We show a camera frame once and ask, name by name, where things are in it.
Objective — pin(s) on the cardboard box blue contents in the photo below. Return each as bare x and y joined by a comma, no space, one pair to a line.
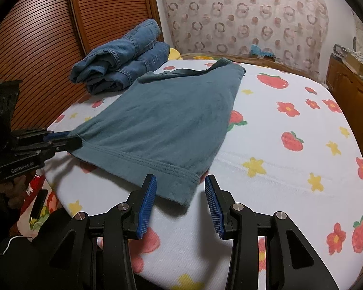
256,51

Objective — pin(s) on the pink circle patterned curtain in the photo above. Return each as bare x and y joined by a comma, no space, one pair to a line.
292,30

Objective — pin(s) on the teal green shorts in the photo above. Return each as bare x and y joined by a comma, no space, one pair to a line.
170,125

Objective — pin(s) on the cardboard box on cabinet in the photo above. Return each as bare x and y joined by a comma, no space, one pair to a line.
355,61

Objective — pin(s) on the yellow plush toy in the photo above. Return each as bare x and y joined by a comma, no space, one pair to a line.
174,54

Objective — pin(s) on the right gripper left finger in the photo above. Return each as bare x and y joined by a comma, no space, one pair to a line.
93,252

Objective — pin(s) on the wooden louvered wardrobe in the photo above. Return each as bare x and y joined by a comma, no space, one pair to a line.
40,41

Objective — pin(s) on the folded blue denim jeans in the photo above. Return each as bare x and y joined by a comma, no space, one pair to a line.
114,66

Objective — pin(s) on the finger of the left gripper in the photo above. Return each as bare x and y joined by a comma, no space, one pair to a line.
53,134
52,144

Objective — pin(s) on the wooden sideboard cabinet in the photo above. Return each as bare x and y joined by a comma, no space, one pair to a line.
347,89

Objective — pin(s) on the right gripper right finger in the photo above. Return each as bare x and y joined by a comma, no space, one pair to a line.
291,261

